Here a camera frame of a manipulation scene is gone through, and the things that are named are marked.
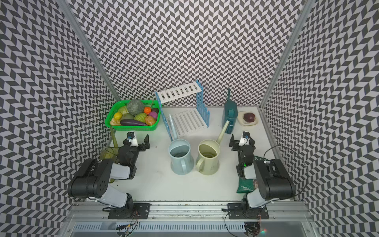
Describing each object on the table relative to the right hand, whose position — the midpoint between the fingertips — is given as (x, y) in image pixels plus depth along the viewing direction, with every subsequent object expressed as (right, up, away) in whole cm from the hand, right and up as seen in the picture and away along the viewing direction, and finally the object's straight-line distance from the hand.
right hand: (240, 137), depth 90 cm
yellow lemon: (-82, +14, +12) cm, 84 cm away
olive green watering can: (-86, -12, +9) cm, 87 cm away
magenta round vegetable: (-58, +15, +16) cm, 62 cm away
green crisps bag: (0, -24, -13) cm, 27 cm away
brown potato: (-59, +10, +9) cm, 60 cm away
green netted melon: (-70, +20, +12) cm, 74 cm away
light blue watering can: (-37, -9, -2) cm, 38 cm away
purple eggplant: (-72, +9, +12) cm, 74 cm away
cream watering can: (-21, -5, -17) cm, 27 cm away
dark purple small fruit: (-59, +19, +23) cm, 66 cm away
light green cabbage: (-66, +13, +12) cm, 68 cm away
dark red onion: (+11, +13, +14) cm, 22 cm away
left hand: (-62, +1, 0) cm, 62 cm away
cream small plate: (+5, +12, +15) cm, 20 cm away
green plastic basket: (-90, +19, +18) cm, 94 cm away
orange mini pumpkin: (-65, +18, +20) cm, 70 cm away
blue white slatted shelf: (-44, +27, 0) cm, 51 cm away
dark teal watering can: (-4, +15, +9) cm, 18 cm away
